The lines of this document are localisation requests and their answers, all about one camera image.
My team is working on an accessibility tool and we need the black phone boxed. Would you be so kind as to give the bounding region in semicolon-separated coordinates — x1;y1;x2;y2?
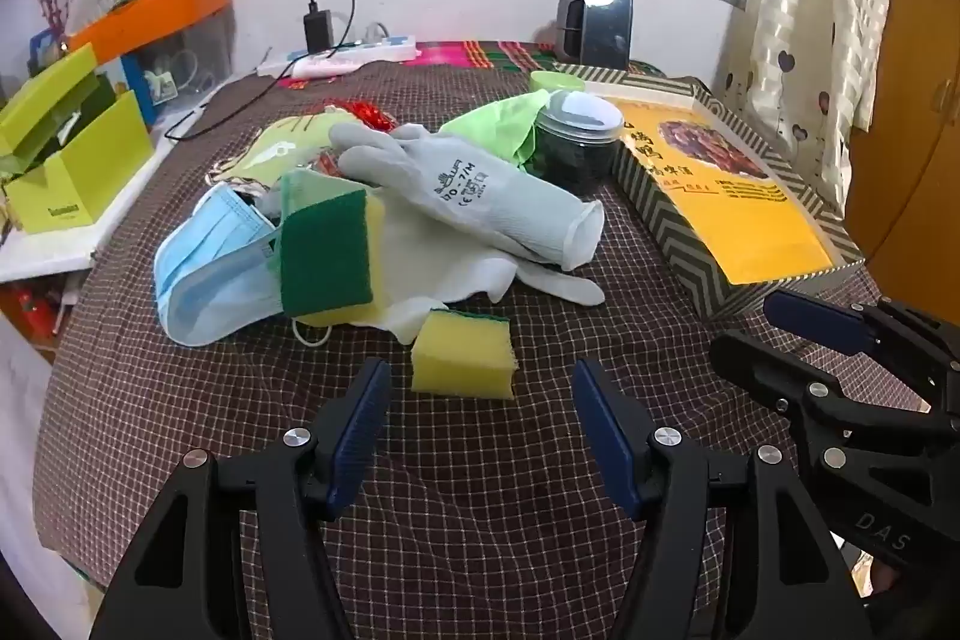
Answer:
581;0;635;71

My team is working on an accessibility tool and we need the red tassel ornament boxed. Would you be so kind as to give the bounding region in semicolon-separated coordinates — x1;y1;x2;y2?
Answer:
311;98;400;180

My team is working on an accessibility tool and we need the grey fan heater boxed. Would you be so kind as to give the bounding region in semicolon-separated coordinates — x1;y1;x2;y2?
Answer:
555;0;595;65

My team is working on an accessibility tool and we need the black charger with cable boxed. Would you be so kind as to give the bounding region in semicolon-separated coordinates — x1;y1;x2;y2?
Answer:
302;0;358;53

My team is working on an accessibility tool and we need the green rabbit print towel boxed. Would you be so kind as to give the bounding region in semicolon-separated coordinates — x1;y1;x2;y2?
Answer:
201;111;357;191

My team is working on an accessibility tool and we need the light green lidded cup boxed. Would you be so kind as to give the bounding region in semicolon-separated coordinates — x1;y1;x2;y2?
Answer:
529;71;587;95

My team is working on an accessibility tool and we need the thin green-faced yellow sponge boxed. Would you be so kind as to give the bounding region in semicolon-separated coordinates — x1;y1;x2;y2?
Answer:
279;169;387;327

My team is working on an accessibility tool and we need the thick yellow sponge block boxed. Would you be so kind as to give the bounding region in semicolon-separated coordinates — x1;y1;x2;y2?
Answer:
411;308;518;399

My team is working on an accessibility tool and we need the white side table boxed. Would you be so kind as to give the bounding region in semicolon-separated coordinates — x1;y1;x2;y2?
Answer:
0;70;248;289

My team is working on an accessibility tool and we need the yellow box with striped rim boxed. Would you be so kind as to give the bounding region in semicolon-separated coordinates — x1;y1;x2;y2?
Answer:
551;61;865;320

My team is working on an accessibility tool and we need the colourful plaid cloth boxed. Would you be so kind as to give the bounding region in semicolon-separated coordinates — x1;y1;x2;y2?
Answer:
277;40;665;86

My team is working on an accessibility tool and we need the blue face mask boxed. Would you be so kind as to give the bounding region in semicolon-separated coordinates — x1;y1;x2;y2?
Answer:
154;184;335;347

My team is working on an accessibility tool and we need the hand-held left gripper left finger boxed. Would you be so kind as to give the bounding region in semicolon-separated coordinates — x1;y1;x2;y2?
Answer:
90;356;392;640

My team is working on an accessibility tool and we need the clear jar with dark contents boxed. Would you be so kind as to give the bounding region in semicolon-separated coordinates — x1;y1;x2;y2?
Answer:
525;91;626;199

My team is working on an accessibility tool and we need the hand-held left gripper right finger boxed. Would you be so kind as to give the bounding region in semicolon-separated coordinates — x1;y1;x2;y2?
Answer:
571;358;875;640

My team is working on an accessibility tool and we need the blue carton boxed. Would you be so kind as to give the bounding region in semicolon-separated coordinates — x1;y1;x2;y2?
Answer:
120;53;160;127

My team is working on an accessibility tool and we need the light green cloth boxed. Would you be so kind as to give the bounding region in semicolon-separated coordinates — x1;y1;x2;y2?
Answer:
439;89;552;165

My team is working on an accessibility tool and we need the white cotton glove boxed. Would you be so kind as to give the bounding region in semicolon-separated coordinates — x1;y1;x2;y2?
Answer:
352;201;607;345

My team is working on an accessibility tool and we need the pink packet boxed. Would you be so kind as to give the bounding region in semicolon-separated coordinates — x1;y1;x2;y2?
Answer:
289;55;362;81

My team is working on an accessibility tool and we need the wooden wardrobe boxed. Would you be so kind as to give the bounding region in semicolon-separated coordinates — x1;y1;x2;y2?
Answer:
844;0;960;304

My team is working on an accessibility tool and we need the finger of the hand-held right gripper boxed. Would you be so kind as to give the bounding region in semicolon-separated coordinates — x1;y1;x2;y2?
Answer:
709;329;960;461
763;289;960;416

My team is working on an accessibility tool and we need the lime green open box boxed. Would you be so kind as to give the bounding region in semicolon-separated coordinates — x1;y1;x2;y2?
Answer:
0;44;155;234

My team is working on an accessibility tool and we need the cream curtain with heart print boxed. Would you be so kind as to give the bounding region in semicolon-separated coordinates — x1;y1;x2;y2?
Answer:
724;0;893;221

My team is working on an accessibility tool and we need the clear bin with orange lid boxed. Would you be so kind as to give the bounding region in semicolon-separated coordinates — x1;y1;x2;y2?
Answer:
64;0;233;109

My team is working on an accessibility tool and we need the grey work glove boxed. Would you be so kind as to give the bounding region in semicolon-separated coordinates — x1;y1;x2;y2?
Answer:
328;122;605;272

